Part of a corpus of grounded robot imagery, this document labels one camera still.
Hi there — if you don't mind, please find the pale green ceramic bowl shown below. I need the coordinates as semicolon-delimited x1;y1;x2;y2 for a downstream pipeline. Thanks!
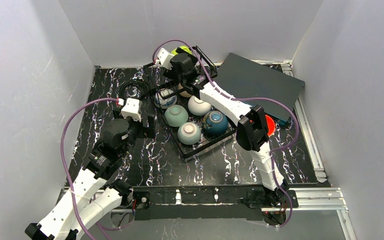
164;104;189;127

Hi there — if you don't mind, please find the glossy orange plastic bowl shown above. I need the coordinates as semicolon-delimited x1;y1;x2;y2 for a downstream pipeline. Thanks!
250;114;276;138

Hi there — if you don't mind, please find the white ribbed ceramic bowl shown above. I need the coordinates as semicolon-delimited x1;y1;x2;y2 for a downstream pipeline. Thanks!
187;96;212;116

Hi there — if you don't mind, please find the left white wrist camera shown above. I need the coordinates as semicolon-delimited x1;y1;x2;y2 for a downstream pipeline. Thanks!
118;97;142;122

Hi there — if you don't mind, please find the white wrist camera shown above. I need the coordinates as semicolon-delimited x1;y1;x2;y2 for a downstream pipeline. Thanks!
157;48;175;70
118;97;142;122

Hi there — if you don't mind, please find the coiled black cable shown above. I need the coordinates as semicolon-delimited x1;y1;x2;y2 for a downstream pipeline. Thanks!
119;78;152;106

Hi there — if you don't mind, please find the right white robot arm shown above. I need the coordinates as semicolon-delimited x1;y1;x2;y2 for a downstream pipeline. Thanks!
154;48;288;202

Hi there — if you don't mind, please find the lime green square bowl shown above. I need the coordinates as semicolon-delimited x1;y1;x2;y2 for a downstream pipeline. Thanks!
171;45;193;55

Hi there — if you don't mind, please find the grey teal network switch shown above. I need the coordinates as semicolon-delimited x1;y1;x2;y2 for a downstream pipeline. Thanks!
213;52;305;110

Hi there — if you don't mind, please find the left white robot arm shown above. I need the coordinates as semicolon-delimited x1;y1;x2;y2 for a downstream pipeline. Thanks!
24;110;156;240

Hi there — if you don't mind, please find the green lined ceramic bowl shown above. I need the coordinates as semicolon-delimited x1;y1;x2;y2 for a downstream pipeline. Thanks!
177;122;201;145

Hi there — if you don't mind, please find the blue white patterned bowl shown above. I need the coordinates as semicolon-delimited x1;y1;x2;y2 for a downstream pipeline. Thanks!
154;88;177;109

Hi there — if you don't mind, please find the black wire dish rack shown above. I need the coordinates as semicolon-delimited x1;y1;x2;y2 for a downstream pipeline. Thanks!
143;46;236;159

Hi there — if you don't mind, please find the beige ceramic bowl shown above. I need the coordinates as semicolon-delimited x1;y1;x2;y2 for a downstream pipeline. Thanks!
178;83;193;98

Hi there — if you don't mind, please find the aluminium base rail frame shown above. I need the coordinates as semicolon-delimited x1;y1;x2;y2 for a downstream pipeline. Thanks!
45;185;357;240

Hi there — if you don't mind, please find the dark blue glazed bowl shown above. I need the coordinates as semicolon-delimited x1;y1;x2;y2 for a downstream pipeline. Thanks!
202;110;228;136

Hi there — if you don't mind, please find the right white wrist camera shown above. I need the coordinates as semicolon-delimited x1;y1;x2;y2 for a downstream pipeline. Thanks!
157;48;175;70

